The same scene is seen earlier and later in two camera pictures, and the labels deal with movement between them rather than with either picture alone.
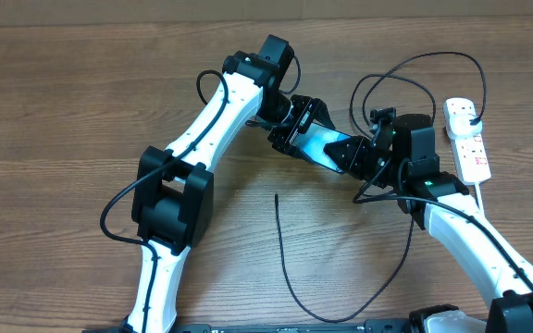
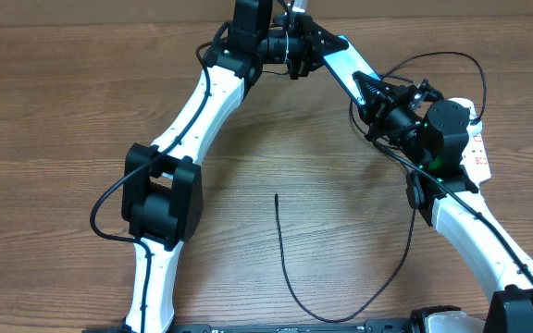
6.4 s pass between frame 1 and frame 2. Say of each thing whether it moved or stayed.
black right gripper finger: moved
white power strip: stayed
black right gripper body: moved
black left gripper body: moved
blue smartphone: moved
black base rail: stayed
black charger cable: stayed
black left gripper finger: moved
